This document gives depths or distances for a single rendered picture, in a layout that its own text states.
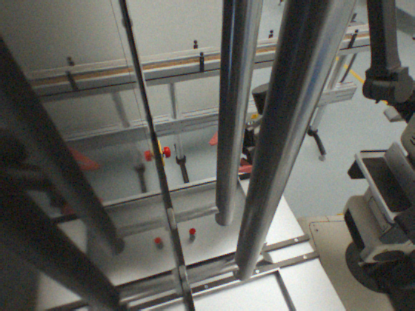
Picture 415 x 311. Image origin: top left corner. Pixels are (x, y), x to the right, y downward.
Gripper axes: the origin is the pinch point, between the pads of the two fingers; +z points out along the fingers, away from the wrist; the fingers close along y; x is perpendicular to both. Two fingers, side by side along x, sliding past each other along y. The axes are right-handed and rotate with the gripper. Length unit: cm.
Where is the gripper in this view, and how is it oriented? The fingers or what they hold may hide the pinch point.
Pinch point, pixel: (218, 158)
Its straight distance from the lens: 63.6
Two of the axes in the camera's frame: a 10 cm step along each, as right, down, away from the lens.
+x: -5.1, -4.3, 7.5
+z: -8.1, 5.2, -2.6
